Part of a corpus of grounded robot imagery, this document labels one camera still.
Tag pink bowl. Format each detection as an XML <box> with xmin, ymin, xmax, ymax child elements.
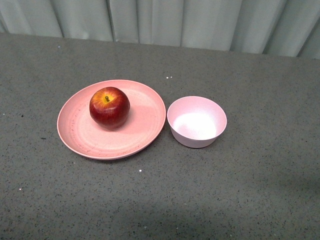
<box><xmin>167</xmin><ymin>96</ymin><xmax>227</xmax><ymax>149</ymax></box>

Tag white curtain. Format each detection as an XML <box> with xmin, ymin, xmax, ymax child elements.
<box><xmin>0</xmin><ymin>0</ymin><xmax>320</xmax><ymax>59</ymax></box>

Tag red apple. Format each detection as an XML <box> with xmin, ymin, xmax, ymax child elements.
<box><xmin>89</xmin><ymin>86</ymin><xmax>131</xmax><ymax>131</ymax></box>

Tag pink plate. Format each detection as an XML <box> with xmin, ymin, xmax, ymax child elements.
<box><xmin>57</xmin><ymin>79</ymin><xmax>167</xmax><ymax>160</ymax></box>

